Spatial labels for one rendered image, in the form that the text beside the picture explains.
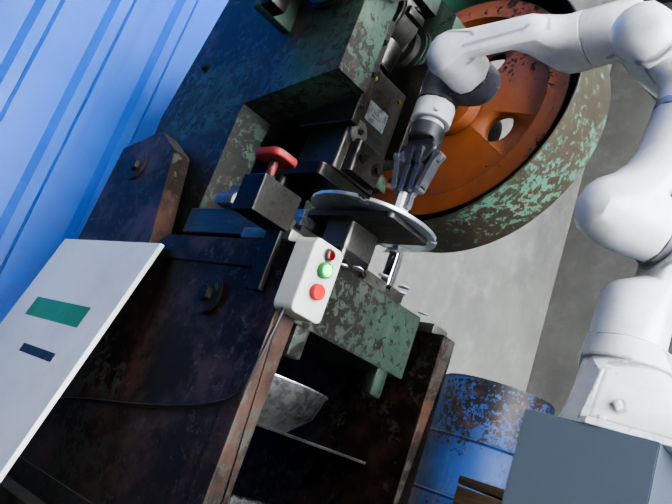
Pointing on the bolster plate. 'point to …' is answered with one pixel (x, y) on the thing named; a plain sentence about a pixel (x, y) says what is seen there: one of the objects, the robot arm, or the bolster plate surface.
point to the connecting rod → (405, 23)
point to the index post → (392, 267)
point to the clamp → (227, 197)
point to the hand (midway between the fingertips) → (401, 209)
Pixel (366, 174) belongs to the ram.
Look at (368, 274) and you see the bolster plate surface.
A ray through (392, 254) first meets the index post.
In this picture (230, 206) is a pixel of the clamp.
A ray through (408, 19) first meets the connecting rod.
